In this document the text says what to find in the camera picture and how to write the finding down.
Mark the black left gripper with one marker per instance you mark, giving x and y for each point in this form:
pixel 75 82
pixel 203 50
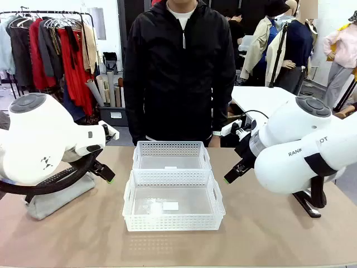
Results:
pixel 83 160

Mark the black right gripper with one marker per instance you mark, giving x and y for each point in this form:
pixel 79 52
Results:
pixel 246 150

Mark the grey pencil case black zipper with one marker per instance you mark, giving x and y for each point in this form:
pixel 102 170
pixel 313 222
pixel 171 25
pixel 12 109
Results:
pixel 55 202

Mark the black stapler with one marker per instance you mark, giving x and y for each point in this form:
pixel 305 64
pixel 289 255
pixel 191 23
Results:
pixel 306 205

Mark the person's left forearm black sleeve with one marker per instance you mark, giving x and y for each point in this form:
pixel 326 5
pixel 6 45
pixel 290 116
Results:
pixel 223 111

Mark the person's right forearm black sleeve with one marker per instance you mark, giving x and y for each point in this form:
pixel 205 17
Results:
pixel 134 117

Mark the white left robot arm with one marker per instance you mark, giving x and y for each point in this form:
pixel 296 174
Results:
pixel 42 139

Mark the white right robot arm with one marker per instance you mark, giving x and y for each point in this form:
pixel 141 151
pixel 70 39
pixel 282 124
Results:
pixel 293 162

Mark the person's left hand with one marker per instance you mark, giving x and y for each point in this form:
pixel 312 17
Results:
pixel 214 141

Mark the silver wristwatch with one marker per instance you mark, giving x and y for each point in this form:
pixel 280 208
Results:
pixel 217 133

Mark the grey storage bin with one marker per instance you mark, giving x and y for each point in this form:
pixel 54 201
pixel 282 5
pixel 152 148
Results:
pixel 111 115

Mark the small white perforated plastic basket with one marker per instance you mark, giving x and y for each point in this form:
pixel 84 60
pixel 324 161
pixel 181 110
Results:
pixel 171 148

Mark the large white perforated plastic basket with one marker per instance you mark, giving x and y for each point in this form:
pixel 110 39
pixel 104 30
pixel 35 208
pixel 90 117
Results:
pixel 173 220

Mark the brown paper roll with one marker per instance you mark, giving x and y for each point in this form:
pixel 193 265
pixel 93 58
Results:
pixel 117 97

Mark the dark blue hanging skirt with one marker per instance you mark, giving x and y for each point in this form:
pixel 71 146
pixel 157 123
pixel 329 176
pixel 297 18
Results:
pixel 69 104

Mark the white background table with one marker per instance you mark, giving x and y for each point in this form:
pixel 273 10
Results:
pixel 259 97

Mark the slanted grey paper roll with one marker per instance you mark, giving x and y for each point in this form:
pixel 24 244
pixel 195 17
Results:
pixel 94 93

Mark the tall grey paper roll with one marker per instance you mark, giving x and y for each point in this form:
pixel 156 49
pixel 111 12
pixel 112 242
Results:
pixel 111 89

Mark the long red hanging dress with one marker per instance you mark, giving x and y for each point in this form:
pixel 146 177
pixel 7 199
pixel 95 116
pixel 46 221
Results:
pixel 78 83

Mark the brown draped garment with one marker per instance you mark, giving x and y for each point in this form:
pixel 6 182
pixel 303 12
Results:
pixel 3 121

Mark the person in black jacket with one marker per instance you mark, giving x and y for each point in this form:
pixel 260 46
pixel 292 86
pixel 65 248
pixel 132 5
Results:
pixel 178 69

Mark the beige hanging garment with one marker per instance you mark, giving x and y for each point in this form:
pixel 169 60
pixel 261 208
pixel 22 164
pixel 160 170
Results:
pixel 90 50

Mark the mannequin with beige coat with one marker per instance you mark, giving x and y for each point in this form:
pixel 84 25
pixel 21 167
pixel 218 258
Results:
pixel 256 47

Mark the red hanging jacket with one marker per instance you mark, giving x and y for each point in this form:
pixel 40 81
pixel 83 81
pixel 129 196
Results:
pixel 36 61

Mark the grey hanging jacket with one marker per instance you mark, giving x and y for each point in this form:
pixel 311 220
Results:
pixel 47 50

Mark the dark grey hanging garment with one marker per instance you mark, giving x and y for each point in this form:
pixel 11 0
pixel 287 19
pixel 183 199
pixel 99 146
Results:
pixel 21 56

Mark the mannequin with navy top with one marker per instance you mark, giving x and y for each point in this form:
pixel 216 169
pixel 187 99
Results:
pixel 299 42

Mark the light blue hanging garment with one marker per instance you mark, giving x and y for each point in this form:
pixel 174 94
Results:
pixel 5 47

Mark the mannequin with pink top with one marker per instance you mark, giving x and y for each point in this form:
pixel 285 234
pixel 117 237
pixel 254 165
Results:
pixel 343 50

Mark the black metal clothes rack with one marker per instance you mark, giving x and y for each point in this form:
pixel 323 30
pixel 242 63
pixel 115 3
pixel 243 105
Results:
pixel 55 12

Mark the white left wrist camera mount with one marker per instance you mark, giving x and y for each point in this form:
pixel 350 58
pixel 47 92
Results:
pixel 111 132

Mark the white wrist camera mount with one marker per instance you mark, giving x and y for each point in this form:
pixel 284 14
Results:
pixel 111 132
pixel 232 128

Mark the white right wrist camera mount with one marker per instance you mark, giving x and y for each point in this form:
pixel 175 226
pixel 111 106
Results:
pixel 232 128

